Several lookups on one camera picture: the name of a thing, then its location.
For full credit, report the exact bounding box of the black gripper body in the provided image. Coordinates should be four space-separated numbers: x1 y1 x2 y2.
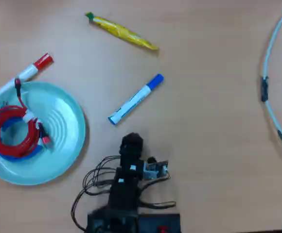
116 155 144 181

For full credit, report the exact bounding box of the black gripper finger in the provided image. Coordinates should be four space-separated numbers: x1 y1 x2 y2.
119 133 132 157
131 132 144 157

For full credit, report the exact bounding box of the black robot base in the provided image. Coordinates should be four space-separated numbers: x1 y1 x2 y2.
86 210 182 233

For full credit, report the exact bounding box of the light green bowl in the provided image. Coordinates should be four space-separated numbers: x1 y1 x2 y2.
0 81 87 186

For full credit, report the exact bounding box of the red white blue ball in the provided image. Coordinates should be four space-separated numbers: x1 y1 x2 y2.
0 77 53 158

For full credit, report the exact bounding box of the yellow snack packet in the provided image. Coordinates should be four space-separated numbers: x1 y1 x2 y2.
85 11 160 51

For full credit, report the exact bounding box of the red cap whiteboard marker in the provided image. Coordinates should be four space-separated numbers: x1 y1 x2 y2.
0 52 54 100

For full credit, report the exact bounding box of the black wire bundle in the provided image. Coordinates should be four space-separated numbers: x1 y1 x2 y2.
138 175 176 210
70 155 122 232

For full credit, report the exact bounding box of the white cable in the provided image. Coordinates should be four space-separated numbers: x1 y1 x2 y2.
262 0 282 156

